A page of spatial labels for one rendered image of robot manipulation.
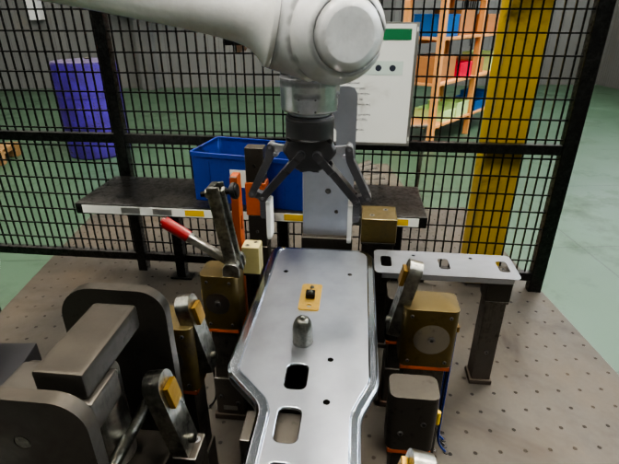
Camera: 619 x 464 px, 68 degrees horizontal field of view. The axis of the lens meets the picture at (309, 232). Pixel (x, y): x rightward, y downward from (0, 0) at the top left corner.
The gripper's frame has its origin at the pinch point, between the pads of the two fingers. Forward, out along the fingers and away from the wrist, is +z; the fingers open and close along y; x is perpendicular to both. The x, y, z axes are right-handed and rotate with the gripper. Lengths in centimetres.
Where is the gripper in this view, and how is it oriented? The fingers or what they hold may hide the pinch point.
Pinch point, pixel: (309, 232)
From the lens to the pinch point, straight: 78.8
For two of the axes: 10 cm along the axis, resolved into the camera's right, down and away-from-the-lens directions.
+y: 9.9, 0.5, -0.9
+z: 0.0, 9.0, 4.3
